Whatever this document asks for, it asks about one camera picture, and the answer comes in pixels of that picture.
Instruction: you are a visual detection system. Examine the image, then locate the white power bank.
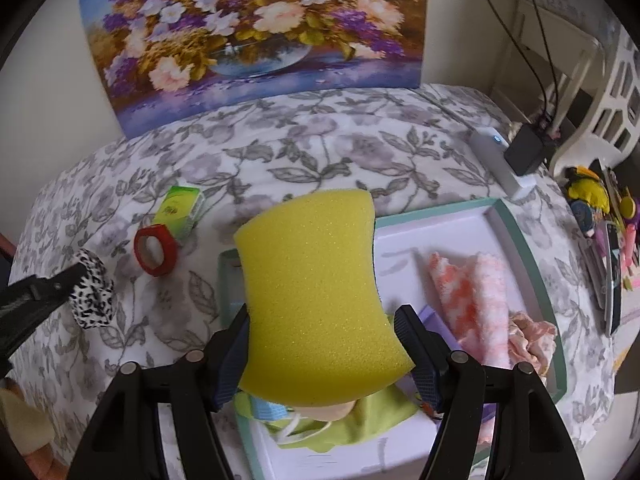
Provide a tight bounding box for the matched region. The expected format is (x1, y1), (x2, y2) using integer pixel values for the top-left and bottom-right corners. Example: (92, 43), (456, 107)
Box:
(470, 129), (536, 200)

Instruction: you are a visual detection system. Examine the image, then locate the flower painting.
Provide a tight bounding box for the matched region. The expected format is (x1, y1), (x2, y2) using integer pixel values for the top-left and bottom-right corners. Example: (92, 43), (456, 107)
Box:
(77, 0), (430, 140)

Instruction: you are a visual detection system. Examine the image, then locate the yellow black plush toy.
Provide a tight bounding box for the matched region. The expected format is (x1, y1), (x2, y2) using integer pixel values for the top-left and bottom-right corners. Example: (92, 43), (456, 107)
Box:
(565, 165), (613, 216)

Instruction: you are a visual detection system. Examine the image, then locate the leopard print scrunchie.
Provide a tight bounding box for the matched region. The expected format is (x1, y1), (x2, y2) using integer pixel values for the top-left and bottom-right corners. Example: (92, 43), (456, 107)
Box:
(67, 248), (116, 330)

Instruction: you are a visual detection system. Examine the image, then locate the black cable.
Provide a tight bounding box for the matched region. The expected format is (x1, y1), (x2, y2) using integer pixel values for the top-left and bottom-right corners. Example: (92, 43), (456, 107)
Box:
(475, 0), (561, 131)

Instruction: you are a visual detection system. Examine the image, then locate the pink striped fuzzy cloth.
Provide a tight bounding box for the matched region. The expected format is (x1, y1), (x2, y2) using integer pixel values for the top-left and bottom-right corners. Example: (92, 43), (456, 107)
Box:
(427, 252), (513, 368)

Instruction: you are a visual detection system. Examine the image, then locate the yellow sponge with green side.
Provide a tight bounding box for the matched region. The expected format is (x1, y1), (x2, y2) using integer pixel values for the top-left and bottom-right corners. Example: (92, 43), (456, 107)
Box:
(234, 189), (416, 407)

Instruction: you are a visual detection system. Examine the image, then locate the lime green cloth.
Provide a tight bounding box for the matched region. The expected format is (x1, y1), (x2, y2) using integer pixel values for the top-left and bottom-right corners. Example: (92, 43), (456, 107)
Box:
(235, 390), (421, 448)

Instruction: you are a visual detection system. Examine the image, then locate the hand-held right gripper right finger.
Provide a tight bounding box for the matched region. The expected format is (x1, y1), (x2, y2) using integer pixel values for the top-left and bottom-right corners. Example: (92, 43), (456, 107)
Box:
(392, 304), (586, 480)

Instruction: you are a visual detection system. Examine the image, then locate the beige makeup puff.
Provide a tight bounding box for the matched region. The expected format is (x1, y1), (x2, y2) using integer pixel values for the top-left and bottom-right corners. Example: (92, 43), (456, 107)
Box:
(0, 387), (53, 453)

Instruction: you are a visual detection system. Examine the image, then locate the white box with teal rim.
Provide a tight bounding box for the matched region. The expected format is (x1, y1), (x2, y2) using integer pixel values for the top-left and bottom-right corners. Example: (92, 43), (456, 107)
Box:
(218, 198), (569, 480)

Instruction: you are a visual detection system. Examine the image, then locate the red tape roll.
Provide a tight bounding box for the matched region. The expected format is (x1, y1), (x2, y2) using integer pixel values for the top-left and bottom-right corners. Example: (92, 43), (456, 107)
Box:
(133, 225), (179, 277)

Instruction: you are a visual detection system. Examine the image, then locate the black adapter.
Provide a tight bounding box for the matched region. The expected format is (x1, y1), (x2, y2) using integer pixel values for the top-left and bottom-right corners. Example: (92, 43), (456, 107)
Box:
(504, 124), (547, 177)

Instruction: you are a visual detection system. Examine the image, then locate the small green carton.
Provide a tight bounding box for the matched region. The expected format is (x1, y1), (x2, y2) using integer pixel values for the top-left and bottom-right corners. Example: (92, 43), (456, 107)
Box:
(151, 186), (205, 241)

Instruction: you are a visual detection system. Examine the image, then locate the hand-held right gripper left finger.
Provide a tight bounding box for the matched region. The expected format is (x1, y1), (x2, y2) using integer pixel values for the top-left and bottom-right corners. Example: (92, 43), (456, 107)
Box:
(65, 305), (251, 480)

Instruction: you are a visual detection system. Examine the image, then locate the pink floral scrunchie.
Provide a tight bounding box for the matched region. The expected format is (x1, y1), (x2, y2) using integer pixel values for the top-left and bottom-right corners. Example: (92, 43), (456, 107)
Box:
(507, 311), (558, 376)

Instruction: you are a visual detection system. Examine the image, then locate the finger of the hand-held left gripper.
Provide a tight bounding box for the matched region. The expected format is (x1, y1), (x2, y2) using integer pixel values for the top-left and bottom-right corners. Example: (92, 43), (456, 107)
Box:
(0, 262), (88, 361)

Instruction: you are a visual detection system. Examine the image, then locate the blue face mask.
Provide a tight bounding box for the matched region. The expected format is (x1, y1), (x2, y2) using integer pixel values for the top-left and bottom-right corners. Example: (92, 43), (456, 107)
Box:
(247, 395), (331, 446)

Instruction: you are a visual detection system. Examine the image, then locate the purple cloth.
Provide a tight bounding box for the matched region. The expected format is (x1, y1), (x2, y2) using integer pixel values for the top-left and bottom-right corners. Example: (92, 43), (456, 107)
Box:
(417, 305), (463, 346)

